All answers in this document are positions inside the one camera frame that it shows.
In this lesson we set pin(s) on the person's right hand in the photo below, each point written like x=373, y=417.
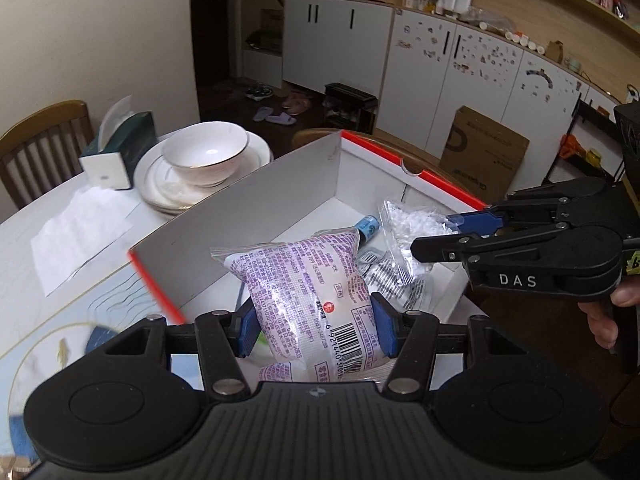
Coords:
x=602, y=322

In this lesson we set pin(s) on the pink slipper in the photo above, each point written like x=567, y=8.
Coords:
x=297, y=102

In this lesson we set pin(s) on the black slatted rack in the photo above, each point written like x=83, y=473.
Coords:
x=350, y=105

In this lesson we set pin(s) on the purple slipper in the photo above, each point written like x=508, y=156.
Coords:
x=262, y=114
x=282, y=119

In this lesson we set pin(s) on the dark sneaker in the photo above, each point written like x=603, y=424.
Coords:
x=259, y=92

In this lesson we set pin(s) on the clear purple-print snack packet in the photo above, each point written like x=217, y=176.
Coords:
x=310, y=285

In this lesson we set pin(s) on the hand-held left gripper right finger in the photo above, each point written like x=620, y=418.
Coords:
x=385, y=330

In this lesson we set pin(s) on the white paper napkin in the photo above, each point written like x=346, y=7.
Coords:
x=80, y=235

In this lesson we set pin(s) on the white bowl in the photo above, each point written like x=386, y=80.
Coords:
x=205, y=150

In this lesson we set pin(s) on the white cabinet with stickers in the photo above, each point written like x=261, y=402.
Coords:
x=475, y=75

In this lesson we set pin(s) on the wooden slat-back chair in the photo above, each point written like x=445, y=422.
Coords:
x=45, y=140

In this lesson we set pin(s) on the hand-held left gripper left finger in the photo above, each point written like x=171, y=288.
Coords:
x=247, y=330

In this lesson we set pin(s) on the white patterned marble desktop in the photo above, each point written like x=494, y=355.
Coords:
x=20, y=260

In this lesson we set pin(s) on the red cardboard shoe box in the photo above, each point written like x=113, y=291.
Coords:
x=250, y=210

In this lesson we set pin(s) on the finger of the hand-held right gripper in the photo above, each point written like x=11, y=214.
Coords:
x=475, y=221
x=440, y=250

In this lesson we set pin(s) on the small blue cylinder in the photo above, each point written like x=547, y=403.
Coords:
x=367, y=227

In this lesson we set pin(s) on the green and white tissue box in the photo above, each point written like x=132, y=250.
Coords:
x=120, y=155

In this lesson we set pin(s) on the brown cardboard box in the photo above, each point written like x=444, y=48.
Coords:
x=482, y=155

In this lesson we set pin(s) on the dark door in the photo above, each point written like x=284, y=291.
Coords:
x=212, y=20

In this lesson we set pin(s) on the clear bag of white bits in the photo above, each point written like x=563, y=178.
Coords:
x=400, y=225

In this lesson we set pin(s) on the wooden wall shelving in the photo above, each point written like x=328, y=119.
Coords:
x=565, y=25

